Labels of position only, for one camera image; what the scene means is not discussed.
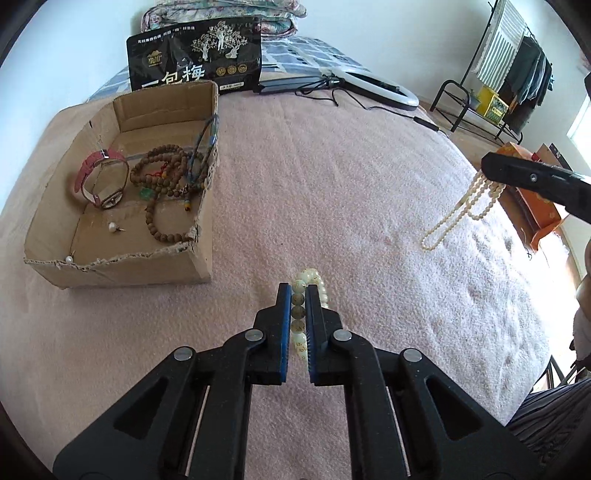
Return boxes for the black folded tripod stand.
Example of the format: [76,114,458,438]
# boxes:
[252,76,342,95]

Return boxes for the black snack bag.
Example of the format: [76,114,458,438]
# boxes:
[126,16,263,95]

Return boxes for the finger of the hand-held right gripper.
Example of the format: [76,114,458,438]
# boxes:
[480,151,591,220]

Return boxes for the yellow box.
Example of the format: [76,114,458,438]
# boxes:
[475,85,509,124]

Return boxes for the brown wooden bead necklace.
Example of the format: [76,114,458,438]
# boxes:
[130,144,206,244]

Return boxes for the dark hanging clothes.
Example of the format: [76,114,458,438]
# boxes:
[501,39,555,130]

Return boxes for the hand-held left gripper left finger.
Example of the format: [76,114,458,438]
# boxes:
[52,282,293,480]

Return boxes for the person's striped clothing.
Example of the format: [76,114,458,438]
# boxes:
[505,383,591,472]

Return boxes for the person's right forearm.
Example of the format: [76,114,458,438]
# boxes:
[571,240,591,361]

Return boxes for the blue plaid bedsheet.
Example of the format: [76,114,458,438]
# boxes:
[88,34,365,102]

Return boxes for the black ring light cable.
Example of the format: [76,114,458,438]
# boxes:
[295,85,451,137]

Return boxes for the folded floral quilt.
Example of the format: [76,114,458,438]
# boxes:
[141,0,308,38]

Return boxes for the cream bead bracelet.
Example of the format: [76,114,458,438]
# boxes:
[290,268,331,370]

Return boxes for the window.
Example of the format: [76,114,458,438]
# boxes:
[566,102,591,153]

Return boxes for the pink strap wristwatch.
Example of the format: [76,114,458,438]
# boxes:
[74,150,131,210]

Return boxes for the green pendant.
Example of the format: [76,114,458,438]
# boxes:
[139,168,167,199]

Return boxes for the blue cord necklace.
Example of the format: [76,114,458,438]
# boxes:
[185,113,220,213]

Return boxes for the black metal clothes rack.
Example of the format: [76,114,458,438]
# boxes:
[429,0,555,146]

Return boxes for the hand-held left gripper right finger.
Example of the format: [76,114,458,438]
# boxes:
[305,284,546,480]

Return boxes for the white pearl necklace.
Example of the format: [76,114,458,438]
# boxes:
[421,171,505,251]

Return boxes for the white ring light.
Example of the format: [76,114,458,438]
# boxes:
[321,66,420,112]

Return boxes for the striped hanging cloth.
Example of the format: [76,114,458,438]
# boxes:
[475,0,527,88]

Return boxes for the pink fleece blanket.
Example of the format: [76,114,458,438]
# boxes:
[0,90,583,480]

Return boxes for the orange cardboard box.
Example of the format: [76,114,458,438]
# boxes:
[496,142,568,252]

